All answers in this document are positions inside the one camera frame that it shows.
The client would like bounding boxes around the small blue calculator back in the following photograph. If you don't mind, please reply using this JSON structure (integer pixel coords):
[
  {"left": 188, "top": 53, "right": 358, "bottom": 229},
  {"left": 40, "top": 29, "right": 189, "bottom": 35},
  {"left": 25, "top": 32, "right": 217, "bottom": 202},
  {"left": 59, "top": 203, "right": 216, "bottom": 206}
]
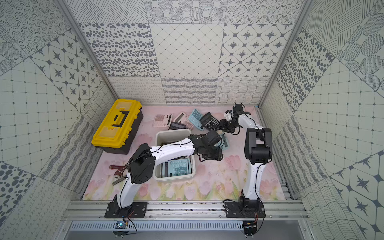
[{"left": 188, "top": 109, "right": 204, "bottom": 131}]

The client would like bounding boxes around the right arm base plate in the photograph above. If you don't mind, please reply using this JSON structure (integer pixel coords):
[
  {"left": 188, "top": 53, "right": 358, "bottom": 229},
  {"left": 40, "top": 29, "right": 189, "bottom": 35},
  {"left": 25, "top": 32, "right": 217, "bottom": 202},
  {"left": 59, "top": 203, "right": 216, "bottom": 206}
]
[{"left": 223, "top": 200, "right": 266, "bottom": 218}]

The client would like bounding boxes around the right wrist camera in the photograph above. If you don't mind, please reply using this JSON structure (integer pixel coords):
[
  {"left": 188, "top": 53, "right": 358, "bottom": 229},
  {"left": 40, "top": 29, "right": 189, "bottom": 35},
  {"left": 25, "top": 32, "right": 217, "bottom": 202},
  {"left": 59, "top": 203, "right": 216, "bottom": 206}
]
[{"left": 224, "top": 110, "right": 233, "bottom": 122}]

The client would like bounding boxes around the pink calculator back middle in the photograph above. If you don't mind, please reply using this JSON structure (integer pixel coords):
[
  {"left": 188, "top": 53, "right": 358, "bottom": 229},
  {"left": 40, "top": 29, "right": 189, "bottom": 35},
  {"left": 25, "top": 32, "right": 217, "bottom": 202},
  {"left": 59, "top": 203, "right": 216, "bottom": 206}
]
[{"left": 174, "top": 112, "right": 194, "bottom": 130}]

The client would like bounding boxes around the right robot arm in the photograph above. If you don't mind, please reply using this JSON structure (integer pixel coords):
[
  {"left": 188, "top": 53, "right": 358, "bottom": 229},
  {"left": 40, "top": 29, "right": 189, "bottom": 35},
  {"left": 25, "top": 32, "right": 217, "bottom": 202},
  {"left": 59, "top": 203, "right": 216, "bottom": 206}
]
[{"left": 218, "top": 103, "right": 273, "bottom": 209}]

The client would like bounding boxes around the black calculator back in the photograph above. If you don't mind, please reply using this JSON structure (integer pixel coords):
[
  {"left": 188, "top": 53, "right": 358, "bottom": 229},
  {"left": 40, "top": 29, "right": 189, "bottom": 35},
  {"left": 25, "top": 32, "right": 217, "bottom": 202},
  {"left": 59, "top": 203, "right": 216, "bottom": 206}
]
[{"left": 200, "top": 113, "right": 220, "bottom": 131}]

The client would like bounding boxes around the pink calculator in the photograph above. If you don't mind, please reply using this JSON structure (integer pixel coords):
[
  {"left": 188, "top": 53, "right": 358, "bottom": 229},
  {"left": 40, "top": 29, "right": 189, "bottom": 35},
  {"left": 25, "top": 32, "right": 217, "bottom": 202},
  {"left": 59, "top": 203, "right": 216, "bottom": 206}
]
[
  {"left": 153, "top": 114, "right": 173, "bottom": 128},
  {"left": 174, "top": 112, "right": 194, "bottom": 130}
]

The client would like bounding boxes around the metal clamp tool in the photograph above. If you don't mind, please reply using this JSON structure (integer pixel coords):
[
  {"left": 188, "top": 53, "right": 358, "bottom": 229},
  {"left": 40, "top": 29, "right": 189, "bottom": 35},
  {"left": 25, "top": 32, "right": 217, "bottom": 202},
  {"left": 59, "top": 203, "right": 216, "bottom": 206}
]
[{"left": 109, "top": 164, "right": 130, "bottom": 186}]

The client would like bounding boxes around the yellow black toolbox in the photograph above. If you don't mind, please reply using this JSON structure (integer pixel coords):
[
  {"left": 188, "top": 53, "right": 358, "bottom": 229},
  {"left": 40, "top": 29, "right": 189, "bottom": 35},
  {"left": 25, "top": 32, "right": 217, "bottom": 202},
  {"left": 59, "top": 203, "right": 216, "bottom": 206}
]
[{"left": 92, "top": 99, "right": 144, "bottom": 155}]

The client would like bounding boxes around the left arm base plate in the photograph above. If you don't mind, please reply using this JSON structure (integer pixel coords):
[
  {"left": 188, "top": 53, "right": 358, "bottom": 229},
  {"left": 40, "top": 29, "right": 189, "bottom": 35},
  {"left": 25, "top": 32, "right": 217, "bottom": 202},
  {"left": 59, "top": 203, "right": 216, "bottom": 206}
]
[{"left": 104, "top": 202, "right": 148, "bottom": 219}]

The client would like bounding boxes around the pink calculator back left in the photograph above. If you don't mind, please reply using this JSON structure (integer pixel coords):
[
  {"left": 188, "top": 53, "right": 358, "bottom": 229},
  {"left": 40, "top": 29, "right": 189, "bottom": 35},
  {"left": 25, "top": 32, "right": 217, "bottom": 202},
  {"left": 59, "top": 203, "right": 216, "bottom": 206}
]
[{"left": 153, "top": 114, "right": 173, "bottom": 128}]

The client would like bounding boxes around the aluminium rail frame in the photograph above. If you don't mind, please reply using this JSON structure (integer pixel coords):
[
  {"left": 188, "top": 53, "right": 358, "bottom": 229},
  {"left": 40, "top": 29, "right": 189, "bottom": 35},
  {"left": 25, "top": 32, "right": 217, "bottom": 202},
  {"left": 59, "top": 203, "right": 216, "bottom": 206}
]
[{"left": 63, "top": 201, "right": 309, "bottom": 232}]

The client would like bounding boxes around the small black calculator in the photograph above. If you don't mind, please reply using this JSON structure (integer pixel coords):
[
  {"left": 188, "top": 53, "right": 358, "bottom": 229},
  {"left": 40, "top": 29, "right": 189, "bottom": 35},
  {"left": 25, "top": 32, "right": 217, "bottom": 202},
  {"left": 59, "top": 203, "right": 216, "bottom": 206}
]
[{"left": 168, "top": 122, "right": 187, "bottom": 131}]

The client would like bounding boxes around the white plastic storage box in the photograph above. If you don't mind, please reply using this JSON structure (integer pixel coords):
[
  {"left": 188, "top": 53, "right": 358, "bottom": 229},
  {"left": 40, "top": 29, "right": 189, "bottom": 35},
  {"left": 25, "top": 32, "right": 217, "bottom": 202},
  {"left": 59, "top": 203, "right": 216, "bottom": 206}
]
[{"left": 153, "top": 129, "right": 197, "bottom": 182}]

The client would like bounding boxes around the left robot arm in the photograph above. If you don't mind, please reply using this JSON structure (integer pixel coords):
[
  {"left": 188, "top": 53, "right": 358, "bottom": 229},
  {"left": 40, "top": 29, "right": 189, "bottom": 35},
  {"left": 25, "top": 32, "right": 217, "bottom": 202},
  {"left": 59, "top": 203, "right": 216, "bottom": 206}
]
[{"left": 114, "top": 130, "right": 223, "bottom": 210}]

